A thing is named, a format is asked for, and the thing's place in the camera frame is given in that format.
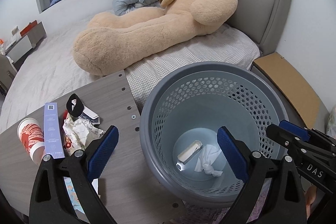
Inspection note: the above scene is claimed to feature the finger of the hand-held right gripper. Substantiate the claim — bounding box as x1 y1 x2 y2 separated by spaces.
278 120 336 147
266 123 336 161

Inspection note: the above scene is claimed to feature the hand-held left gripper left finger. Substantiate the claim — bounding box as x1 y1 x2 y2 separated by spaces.
29 126 119 224

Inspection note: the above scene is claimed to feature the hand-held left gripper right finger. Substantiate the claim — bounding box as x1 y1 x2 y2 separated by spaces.
217 126 307 224

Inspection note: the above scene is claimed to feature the beige snack wrapper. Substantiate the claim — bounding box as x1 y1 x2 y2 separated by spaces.
62 112 106 157

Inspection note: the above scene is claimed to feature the purple toothpaste box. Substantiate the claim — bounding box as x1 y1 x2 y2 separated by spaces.
43 102 65 160

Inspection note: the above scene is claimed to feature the grey perforated waste basket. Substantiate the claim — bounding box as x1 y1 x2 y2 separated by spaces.
140 61 289 207

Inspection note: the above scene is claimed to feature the person's right hand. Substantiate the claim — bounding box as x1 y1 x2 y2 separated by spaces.
306 185 317 207

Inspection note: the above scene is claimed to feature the crumpled white tissue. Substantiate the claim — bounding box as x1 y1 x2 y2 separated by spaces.
194 145 223 177

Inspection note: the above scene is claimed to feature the blue patterned card box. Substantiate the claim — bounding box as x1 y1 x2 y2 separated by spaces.
79 108 101 126

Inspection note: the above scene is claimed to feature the clear plastic bag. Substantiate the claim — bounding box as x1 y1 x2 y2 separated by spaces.
325 105 336 135

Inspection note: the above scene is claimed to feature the small cream cardboard box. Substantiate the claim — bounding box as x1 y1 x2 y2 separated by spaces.
177 139 202 164

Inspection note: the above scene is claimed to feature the brown cardboard nightstand top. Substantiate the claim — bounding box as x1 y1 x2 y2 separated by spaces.
252 52 321 130

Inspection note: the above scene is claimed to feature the blue patterned paper sheet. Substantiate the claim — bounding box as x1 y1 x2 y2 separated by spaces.
63 177 100 214

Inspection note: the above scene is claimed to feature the black round cap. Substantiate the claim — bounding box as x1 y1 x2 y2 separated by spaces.
66 93 85 118

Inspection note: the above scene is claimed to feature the red and white paper cup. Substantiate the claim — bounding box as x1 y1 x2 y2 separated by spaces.
17 117 46 165

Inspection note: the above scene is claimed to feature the checkered mattress pad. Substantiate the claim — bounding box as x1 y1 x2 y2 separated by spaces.
125 23 261 111

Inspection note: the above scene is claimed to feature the pale grey bed sheet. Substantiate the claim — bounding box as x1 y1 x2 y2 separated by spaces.
0 0 168 130

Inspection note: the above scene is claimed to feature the grey upholstered headboard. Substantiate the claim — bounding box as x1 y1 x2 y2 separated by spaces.
169 0 295 56

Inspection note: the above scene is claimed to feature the large beige teddy bear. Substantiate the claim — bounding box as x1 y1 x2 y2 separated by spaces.
73 0 247 76

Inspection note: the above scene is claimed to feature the white drawer cabinet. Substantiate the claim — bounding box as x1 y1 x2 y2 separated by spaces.
5 21 47 62

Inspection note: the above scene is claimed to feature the orange flat box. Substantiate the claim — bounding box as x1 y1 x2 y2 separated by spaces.
20 20 38 35

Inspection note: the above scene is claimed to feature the folded grey duvet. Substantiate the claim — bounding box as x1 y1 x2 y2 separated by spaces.
112 0 168 17

